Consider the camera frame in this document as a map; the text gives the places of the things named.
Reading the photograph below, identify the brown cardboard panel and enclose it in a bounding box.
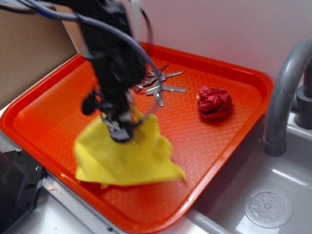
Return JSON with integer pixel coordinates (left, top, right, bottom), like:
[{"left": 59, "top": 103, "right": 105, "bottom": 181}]
[{"left": 0, "top": 10, "right": 77, "bottom": 108}]

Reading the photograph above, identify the crumpled red cloth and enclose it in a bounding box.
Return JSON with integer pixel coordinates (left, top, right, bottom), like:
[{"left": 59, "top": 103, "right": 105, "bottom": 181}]
[{"left": 197, "top": 86, "right": 233, "bottom": 119}]

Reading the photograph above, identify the grey sink faucet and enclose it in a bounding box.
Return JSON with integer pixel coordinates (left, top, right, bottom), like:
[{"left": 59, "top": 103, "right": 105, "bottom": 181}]
[{"left": 263, "top": 39, "right": 312, "bottom": 156}]

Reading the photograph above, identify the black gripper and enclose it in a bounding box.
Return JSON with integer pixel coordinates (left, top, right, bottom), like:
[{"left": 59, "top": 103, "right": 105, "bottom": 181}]
[{"left": 81, "top": 45, "right": 147, "bottom": 144}]

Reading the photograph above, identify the orange plastic tray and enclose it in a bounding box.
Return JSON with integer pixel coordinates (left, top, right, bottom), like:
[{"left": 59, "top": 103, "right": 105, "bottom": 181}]
[{"left": 0, "top": 46, "right": 273, "bottom": 234}]

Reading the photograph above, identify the yellow cloth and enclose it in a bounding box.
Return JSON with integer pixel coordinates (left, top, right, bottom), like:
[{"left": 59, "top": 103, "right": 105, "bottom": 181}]
[{"left": 73, "top": 114, "right": 185, "bottom": 188}]

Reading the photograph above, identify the wooden board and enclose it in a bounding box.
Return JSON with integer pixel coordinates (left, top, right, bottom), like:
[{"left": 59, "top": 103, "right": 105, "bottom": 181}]
[{"left": 55, "top": 4, "right": 85, "bottom": 53}]

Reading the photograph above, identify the black braided cable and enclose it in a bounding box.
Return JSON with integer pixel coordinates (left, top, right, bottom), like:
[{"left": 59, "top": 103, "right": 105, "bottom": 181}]
[{"left": 0, "top": 0, "right": 163, "bottom": 115}]

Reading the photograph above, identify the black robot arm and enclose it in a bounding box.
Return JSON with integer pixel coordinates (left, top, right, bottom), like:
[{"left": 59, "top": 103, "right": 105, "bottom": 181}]
[{"left": 52, "top": 0, "right": 145, "bottom": 143}]

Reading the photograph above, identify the bunch of silver keys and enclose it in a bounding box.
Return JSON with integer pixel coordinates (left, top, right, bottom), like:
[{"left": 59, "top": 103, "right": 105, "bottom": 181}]
[{"left": 134, "top": 63, "right": 186, "bottom": 107}]

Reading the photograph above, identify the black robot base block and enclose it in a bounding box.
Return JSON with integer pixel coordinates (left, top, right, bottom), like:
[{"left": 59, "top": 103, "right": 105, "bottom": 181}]
[{"left": 0, "top": 149, "right": 45, "bottom": 234}]

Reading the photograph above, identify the sink drain strainer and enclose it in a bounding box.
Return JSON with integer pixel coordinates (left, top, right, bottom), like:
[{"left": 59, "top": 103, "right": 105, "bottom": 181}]
[{"left": 243, "top": 186, "right": 293, "bottom": 229}]

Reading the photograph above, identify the dark grey faucet handle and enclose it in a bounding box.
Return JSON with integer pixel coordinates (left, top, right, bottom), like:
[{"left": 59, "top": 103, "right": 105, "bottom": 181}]
[{"left": 295, "top": 61, "right": 312, "bottom": 130}]

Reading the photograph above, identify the grey plastic sink basin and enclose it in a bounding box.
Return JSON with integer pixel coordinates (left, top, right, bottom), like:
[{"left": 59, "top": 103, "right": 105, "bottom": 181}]
[{"left": 187, "top": 120, "right": 312, "bottom": 234}]

